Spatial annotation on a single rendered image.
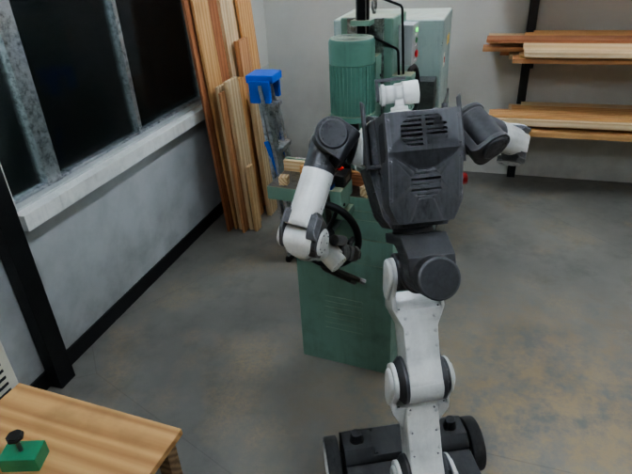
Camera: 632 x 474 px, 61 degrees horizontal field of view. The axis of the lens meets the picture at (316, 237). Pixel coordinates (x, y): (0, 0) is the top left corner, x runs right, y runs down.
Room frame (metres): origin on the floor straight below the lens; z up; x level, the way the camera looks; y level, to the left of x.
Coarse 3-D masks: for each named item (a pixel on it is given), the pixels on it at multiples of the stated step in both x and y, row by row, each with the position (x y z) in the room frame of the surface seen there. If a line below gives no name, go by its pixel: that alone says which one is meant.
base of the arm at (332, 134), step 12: (324, 120) 1.39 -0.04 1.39; (336, 120) 1.40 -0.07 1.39; (324, 132) 1.37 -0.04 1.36; (336, 132) 1.38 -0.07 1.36; (348, 132) 1.39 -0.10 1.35; (324, 144) 1.36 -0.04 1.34; (336, 144) 1.36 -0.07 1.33; (348, 144) 1.37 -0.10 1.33; (336, 156) 1.35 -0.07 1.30; (336, 168) 1.43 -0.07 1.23
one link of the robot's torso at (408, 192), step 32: (384, 128) 1.31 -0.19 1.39; (416, 128) 1.30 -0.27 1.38; (448, 128) 1.31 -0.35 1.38; (352, 160) 1.41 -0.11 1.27; (384, 160) 1.31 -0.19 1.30; (416, 160) 1.27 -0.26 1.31; (448, 160) 1.28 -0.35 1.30; (384, 192) 1.30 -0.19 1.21; (416, 192) 1.26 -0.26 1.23; (448, 192) 1.27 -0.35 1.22; (384, 224) 1.34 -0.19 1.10; (416, 224) 1.30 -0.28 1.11
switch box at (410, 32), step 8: (400, 24) 2.32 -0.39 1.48; (408, 24) 2.31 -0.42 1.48; (416, 24) 2.34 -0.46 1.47; (400, 32) 2.32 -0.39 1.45; (408, 32) 2.30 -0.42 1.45; (416, 32) 2.34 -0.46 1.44; (400, 40) 2.32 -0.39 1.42; (408, 40) 2.30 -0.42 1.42; (400, 48) 2.32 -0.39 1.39; (408, 48) 2.30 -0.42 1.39; (416, 48) 2.35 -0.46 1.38; (400, 56) 2.32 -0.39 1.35; (408, 56) 2.30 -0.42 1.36; (400, 64) 2.32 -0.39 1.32; (408, 64) 2.30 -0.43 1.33
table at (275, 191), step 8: (296, 176) 2.18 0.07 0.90; (272, 184) 2.11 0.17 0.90; (288, 184) 2.10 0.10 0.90; (296, 184) 2.09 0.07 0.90; (272, 192) 2.09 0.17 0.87; (280, 192) 2.07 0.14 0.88; (288, 192) 2.06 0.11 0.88; (288, 200) 2.06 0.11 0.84; (352, 200) 1.95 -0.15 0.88; (360, 200) 1.93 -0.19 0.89; (368, 200) 1.92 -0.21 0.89; (352, 208) 1.92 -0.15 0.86; (360, 208) 1.93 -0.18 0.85; (368, 208) 1.92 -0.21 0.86
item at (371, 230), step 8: (344, 224) 1.96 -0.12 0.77; (360, 224) 1.93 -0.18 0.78; (368, 224) 1.92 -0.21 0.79; (376, 224) 1.90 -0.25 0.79; (336, 232) 1.97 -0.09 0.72; (344, 232) 1.96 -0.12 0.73; (352, 232) 1.95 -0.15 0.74; (368, 232) 1.92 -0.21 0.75; (376, 232) 1.90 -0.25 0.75; (384, 232) 1.89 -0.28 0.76; (376, 240) 1.90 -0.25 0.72; (384, 240) 1.89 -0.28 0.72
